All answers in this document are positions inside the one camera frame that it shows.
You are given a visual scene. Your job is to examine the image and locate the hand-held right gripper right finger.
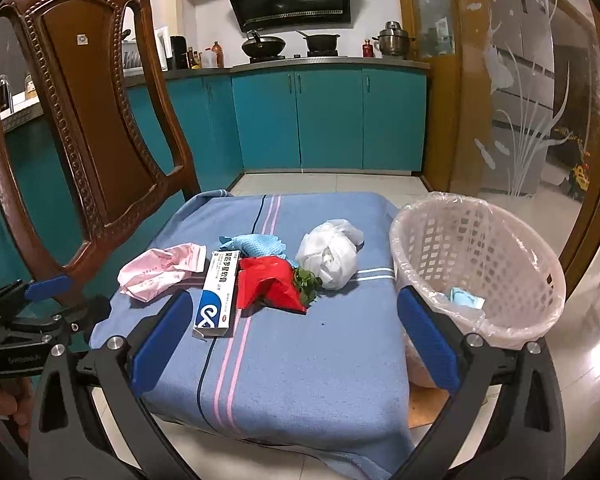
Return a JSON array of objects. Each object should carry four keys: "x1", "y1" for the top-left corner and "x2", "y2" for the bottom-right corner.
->
[{"x1": 396, "y1": 284, "x2": 567, "y2": 480}]

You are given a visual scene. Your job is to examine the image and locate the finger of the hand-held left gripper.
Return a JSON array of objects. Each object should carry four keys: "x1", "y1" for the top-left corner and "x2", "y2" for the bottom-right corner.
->
[
  {"x1": 0, "y1": 275, "x2": 73, "y2": 312},
  {"x1": 50, "y1": 293, "x2": 112, "y2": 347}
]

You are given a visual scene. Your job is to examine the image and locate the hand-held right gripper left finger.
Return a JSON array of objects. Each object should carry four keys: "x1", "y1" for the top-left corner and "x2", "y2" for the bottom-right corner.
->
[{"x1": 27, "y1": 289, "x2": 193, "y2": 480}]

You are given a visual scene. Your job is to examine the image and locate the clear plastic wrapper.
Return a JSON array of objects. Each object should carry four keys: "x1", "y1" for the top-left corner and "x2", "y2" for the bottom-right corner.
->
[{"x1": 447, "y1": 287, "x2": 486, "y2": 311}]

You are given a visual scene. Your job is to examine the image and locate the pink paper packet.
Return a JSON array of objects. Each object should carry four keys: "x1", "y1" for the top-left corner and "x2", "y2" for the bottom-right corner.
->
[{"x1": 117, "y1": 242, "x2": 207, "y2": 304}]

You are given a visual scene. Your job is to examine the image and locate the blue white medicine box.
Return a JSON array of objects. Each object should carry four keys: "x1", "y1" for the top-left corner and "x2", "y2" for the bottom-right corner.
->
[{"x1": 192, "y1": 249, "x2": 243, "y2": 339}]

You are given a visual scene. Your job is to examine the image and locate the pink wastebasket with clear liner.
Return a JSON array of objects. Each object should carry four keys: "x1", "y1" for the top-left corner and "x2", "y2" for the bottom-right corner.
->
[{"x1": 389, "y1": 191, "x2": 567, "y2": 391}]

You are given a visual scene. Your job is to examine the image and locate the red wrapper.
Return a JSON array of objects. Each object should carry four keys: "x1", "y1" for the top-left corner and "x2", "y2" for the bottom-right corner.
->
[{"x1": 237, "y1": 256, "x2": 308, "y2": 315}]

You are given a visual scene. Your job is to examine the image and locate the white plastic bag ball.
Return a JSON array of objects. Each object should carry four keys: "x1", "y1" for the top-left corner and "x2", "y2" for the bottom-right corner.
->
[{"x1": 296, "y1": 219, "x2": 365, "y2": 291}]

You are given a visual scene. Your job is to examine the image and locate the green leafy vegetable scrap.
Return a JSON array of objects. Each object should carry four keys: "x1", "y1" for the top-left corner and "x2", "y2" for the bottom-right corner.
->
[{"x1": 292, "y1": 266, "x2": 324, "y2": 306}]

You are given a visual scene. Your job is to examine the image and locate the blue face mask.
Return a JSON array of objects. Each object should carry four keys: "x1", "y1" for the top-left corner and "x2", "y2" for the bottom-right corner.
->
[{"x1": 217, "y1": 232, "x2": 287, "y2": 266}]

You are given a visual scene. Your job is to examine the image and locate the person's left hand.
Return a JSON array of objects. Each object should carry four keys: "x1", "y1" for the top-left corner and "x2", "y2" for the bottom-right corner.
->
[{"x1": 0, "y1": 377, "x2": 34, "y2": 442}]

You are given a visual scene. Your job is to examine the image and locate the blue striped cloth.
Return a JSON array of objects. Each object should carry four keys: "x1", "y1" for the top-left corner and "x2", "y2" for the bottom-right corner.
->
[{"x1": 89, "y1": 190, "x2": 416, "y2": 466}]

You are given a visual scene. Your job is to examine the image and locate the carved wooden chair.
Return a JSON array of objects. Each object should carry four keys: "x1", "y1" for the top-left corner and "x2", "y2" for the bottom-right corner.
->
[{"x1": 0, "y1": 0, "x2": 453, "y2": 431}]

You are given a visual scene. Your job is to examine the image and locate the chrome faucet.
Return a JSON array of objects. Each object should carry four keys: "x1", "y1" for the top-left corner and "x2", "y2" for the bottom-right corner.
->
[{"x1": 0, "y1": 74, "x2": 15, "y2": 116}]

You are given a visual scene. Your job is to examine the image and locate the teal sink cabinet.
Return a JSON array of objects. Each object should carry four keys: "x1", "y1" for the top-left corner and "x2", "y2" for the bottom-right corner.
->
[{"x1": 0, "y1": 67, "x2": 243, "y2": 311}]

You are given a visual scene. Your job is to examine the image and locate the yellow toy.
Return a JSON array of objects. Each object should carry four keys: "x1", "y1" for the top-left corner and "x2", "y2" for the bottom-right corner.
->
[{"x1": 570, "y1": 157, "x2": 592, "y2": 196}]

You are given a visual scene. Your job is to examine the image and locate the dish rack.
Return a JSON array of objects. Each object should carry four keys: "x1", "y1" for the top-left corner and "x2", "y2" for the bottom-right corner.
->
[{"x1": 121, "y1": 40, "x2": 146, "y2": 73}]

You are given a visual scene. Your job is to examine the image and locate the teal stove cabinet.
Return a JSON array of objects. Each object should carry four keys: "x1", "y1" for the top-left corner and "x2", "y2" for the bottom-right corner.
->
[{"x1": 230, "y1": 57, "x2": 431, "y2": 173}]

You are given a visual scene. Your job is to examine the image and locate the etched glass sliding door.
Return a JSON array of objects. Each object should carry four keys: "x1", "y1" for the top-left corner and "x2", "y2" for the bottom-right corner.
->
[{"x1": 450, "y1": 0, "x2": 600, "y2": 301}]

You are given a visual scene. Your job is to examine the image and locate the white board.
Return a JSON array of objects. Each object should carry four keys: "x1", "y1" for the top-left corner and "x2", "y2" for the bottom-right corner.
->
[{"x1": 155, "y1": 26, "x2": 172, "y2": 72}]

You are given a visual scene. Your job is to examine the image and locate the black kitchen appliance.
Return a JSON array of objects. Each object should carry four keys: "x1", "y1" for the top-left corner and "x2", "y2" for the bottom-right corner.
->
[{"x1": 170, "y1": 35, "x2": 188, "y2": 70}]

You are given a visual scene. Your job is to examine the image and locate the steel stock pot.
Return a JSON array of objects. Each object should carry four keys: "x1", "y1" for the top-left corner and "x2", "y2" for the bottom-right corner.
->
[{"x1": 371, "y1": 21, "x2": 416, "y2": 57}]

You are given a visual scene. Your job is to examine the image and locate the gas stove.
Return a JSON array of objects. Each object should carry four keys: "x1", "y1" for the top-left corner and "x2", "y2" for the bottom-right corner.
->
[{"x1": 250, "y1": 51, "x2": 342, "y2": 64}]

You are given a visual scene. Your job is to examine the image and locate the black wok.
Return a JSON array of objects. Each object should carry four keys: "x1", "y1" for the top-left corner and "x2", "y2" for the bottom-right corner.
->
[{"x1": 241, "y1": 30, "x2": 287, "y2": 58}]

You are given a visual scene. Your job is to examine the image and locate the black cooking pot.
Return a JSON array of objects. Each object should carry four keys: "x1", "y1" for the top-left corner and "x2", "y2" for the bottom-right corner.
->
[{"x1": 296, "y1": 30, "x2": 341, "y2": 54}]

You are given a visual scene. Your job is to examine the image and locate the wooden door frame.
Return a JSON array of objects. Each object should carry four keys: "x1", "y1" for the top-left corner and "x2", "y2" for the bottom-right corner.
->
[{"x1": 397, "y1": 0, "x2": 486, "y2": 193}]

